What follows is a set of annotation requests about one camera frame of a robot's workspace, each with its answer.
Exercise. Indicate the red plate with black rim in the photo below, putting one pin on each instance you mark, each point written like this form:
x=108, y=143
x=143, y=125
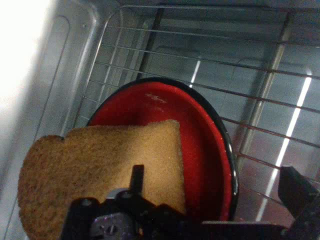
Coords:
x=200, y=140

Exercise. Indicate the brown toast slice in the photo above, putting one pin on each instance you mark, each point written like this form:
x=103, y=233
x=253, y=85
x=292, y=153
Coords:
x=100, y=162

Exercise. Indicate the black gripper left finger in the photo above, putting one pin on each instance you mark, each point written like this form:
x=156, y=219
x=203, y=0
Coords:
x=130, y=215

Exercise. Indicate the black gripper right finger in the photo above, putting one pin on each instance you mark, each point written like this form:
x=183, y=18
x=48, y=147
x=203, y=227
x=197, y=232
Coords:
x=297, y=190

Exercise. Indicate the silver toaster oven body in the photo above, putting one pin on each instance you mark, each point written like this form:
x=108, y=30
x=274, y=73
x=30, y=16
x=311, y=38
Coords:
x=75, y=62

